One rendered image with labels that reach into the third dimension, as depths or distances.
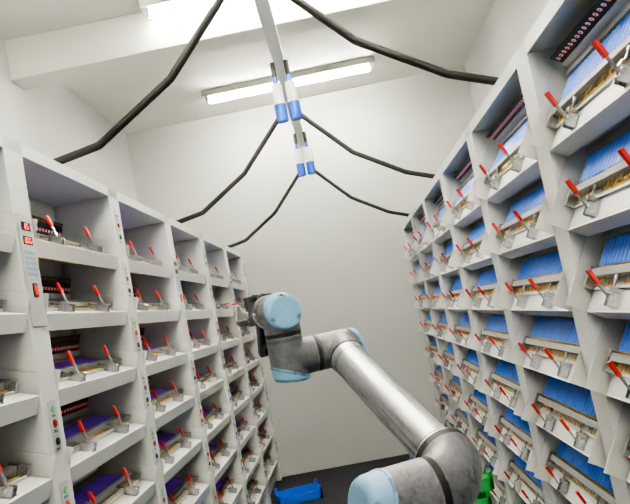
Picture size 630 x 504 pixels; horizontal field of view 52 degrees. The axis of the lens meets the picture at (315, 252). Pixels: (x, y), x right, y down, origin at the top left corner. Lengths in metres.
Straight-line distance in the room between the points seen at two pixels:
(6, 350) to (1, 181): 0.41
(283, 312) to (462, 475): 0.62
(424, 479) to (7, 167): 1.21
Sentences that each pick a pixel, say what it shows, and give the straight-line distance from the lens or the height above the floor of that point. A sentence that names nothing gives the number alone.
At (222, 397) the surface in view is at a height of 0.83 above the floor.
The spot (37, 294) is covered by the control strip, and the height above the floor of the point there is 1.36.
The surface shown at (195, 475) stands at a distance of 3.08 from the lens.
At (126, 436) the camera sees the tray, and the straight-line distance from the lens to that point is 2.18.
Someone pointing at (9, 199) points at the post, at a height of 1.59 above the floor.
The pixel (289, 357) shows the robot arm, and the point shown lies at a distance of 1.58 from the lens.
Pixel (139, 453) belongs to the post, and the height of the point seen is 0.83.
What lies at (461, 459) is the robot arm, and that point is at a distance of 1.19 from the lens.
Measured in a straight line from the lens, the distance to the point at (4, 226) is 1.74.
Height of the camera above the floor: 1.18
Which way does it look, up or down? 5 degrees up
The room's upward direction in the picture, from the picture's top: 11 degrees counter-clockwise
